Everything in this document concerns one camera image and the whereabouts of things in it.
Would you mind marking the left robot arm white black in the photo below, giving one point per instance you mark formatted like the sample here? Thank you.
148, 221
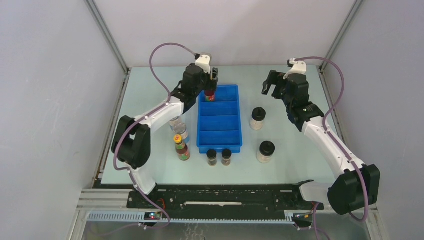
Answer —
131, 146

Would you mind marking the white spice jar black lid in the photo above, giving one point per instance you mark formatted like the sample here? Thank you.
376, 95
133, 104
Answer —
257, 120
265, 152

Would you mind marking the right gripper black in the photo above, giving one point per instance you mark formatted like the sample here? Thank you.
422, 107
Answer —
272, 79

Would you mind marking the blue compartment tray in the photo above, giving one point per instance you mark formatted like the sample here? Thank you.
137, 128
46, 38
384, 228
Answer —
219, 123

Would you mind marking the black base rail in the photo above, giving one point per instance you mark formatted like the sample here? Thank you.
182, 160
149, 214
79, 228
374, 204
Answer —
263, 202

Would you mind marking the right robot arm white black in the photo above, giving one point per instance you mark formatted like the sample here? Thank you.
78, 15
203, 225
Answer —
356, 184

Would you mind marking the white spice jar black lid near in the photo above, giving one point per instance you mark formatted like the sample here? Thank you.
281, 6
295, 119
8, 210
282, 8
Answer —
265, 152

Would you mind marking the red sauce bottle yellow cap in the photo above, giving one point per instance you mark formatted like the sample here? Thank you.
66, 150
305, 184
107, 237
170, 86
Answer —
181, 148

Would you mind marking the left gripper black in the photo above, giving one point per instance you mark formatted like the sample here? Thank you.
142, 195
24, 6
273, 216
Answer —
212, 84

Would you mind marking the aluminium frame front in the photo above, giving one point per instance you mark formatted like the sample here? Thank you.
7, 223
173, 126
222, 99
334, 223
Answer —
110, 205

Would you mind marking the white spice jar black lid far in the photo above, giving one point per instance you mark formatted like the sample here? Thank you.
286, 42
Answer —
257, 120

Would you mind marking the small pepper jar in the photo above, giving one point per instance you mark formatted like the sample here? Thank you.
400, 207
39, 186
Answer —
226, 156
212, 157

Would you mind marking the clear jar silver lid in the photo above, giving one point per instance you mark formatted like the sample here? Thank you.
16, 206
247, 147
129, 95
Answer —
175, 122
181, 129

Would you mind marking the small pepper jar right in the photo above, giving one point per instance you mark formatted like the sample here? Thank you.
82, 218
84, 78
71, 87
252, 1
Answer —
226, 156

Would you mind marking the small pepper jar left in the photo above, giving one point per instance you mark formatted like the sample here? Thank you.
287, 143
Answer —
212, 157

